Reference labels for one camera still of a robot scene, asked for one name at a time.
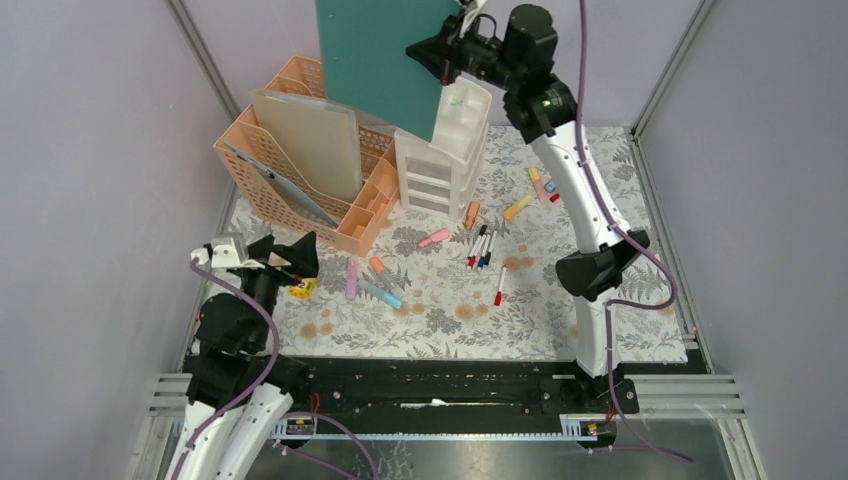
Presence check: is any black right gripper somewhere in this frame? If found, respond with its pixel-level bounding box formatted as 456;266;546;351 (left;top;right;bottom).
406;5;521;92

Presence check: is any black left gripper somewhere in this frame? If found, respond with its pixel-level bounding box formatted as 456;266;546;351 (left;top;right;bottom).
240;229;319;347

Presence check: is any light blue clipboard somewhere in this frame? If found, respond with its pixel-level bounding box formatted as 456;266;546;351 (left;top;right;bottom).
223;141;339;227

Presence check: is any teal file folder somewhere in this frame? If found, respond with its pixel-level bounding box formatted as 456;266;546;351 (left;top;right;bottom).
315;0;459;141

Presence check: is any beige file folder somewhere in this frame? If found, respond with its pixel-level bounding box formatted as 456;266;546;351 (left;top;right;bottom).
250;89;363;203

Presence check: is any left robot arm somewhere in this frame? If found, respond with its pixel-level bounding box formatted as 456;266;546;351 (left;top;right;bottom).
166;232;319;479

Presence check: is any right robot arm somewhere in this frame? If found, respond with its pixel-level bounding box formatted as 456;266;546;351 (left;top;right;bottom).
405;2;650;412

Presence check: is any yellow owl eraser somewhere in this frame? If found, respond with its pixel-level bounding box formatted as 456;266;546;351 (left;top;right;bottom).
289;278;317;299

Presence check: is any pink highlighter lower left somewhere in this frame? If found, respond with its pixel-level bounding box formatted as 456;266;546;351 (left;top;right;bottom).
345;256;359;301

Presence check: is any orange plastic file organizer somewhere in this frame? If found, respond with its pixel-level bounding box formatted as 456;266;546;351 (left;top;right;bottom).
214;56;399;257

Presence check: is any light blue highlighter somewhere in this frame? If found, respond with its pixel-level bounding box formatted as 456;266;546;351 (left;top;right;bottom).
358;279;403;310

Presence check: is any orange cap grey marker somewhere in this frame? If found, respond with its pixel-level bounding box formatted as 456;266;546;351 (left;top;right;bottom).
369;256;403;298

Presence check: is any white plastic drawer unit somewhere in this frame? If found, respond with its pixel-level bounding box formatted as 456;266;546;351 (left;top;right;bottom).
394;77;492;221

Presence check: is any yellow pink highlighter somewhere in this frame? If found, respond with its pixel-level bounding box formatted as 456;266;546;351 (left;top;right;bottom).
528;167;549;205

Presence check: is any pink highlighter centre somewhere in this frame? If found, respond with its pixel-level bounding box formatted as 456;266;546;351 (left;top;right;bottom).
417;228;451;249

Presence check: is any orange highlighter centre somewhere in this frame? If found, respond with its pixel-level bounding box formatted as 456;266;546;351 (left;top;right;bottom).
463;201;480;230

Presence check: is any yellow orange highlighter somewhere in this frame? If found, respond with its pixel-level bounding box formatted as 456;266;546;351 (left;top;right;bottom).
502;194;536;220

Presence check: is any black cap whiteboard marker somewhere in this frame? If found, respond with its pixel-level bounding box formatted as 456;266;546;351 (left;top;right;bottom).
468;224;488;259

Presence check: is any red cap whiteboard marker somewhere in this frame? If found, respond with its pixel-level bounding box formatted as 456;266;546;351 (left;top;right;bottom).
466;234;486;270

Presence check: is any blue cap whiteboard marker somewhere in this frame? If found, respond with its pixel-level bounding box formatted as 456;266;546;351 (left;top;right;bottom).
475;233;491;270

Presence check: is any floral patterned table mat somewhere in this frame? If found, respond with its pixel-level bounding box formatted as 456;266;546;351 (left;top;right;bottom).
273;126;686;363

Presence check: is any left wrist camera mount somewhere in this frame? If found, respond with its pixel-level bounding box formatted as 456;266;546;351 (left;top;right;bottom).
190;234;263;269

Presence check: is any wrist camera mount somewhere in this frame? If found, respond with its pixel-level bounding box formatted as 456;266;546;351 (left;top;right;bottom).
190;234;263;269
457;0;487;31

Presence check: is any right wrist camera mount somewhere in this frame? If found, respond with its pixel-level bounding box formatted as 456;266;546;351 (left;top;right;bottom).
457;0;487;31

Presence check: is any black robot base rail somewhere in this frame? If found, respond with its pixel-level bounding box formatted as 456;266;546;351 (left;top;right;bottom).
265;357;640;435

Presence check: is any left aluminium frame post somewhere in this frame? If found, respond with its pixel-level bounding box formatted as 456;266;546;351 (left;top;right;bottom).
164;0;241;121

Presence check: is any aluminium frame post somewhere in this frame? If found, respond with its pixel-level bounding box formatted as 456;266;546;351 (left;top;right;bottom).
164;0;241;121
630;0;718;138

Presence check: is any right aluminium frame post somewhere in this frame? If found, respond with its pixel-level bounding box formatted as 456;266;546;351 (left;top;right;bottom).
630;0;718;138

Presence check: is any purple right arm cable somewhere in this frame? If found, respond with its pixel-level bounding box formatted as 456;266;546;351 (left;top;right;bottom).
574;0;696;465

